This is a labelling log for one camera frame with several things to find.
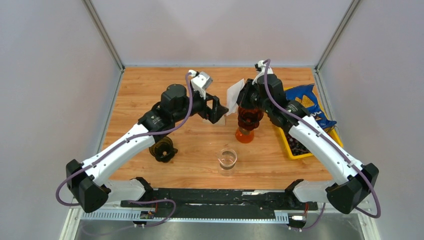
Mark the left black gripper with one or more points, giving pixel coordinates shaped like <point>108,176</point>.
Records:
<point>217,110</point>

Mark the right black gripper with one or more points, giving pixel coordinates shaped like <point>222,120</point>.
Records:
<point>242,100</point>

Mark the white paper coffee filter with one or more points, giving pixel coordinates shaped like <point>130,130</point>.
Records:
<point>232,94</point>

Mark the brown plastic coffee dripper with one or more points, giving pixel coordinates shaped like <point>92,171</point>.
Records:
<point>249,119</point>

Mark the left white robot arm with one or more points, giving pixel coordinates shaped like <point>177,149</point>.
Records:
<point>89,181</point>

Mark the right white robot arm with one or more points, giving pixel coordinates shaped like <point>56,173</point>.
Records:
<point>352,181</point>

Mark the brown paper coffee filter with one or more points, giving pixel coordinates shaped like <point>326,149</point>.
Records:
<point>220,122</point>

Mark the olive plastic coffee dripper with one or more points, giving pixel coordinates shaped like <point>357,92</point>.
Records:
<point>163,151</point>

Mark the orange glass carafe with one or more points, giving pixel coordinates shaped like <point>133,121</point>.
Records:
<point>244,136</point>

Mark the clear glass beaker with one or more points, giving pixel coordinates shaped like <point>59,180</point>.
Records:
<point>227,159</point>

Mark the blue chips bag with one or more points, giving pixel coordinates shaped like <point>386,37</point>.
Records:
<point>304,94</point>

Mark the yellow plastic tray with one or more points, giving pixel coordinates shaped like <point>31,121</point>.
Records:
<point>331,132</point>

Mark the dark grape bunch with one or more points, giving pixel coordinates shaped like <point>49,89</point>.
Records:
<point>295,147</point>

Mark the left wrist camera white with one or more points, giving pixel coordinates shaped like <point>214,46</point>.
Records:
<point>200,82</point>

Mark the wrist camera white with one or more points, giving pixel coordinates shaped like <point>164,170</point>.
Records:
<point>200,82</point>
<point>263,68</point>

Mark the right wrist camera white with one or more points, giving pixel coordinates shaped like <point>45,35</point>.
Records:
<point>263,68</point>

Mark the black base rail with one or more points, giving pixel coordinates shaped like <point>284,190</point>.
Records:
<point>197,203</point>

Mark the aluminium frame post right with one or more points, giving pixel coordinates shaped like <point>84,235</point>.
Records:
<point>354,4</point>

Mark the aluminium frame post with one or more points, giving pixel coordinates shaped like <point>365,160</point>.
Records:
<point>94,15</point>
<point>354,4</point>

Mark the aluminium frame post left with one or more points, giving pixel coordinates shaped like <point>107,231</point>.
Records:
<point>94,15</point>

